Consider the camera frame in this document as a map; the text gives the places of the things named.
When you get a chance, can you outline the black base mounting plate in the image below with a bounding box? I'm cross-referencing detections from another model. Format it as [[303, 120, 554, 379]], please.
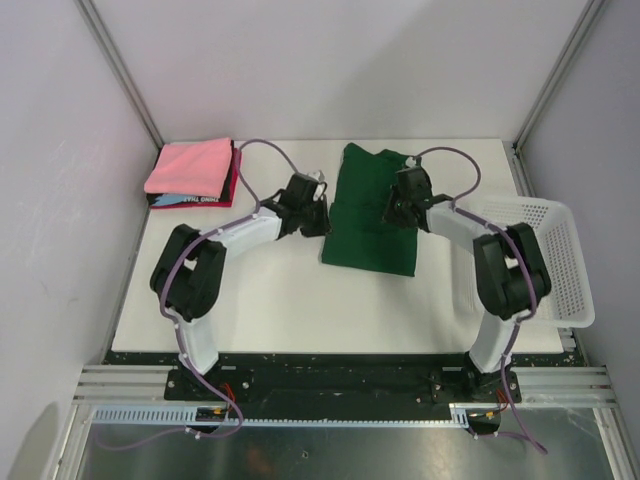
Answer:
[[163, 352, 523, 407]]

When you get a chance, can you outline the green t shirt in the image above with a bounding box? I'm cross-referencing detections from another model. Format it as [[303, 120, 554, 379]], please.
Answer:
[[321, 143, 418, 277]]

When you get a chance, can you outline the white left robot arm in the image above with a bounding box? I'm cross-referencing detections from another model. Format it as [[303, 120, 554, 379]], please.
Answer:
[[150, 172, 330, 400]]

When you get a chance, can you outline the white perforated plastic basket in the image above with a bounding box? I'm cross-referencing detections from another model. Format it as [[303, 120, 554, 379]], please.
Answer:
[[458, 195, 595, 328]]

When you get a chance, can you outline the right aluminium frame post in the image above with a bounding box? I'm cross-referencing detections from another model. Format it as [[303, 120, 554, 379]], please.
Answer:
[[512, 0, 610, 155]]

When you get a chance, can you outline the red folded t shirt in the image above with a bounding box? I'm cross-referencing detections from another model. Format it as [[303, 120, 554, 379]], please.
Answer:
[[146, 147, 239, 210]]

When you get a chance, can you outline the grey slotted cable duct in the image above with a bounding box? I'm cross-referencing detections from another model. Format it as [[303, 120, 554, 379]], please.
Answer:
[[89, 403, 474, 429]]

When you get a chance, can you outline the aluminium frame post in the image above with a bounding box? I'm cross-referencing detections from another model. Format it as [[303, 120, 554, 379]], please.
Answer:
[[74, 0, 165, 150], [512, 0, 610, 155]]

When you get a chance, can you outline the left aluminium frame post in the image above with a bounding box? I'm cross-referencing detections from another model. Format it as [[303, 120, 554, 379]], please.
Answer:
[[74, 0, 165, 150]]

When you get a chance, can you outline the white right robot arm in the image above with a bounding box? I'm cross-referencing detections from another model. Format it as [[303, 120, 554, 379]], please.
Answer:
[[383, 166, 551, 401]]

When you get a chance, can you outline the black printed folded t shirt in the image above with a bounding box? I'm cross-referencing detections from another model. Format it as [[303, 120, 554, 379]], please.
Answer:
[[144, 138, 238, 209]]

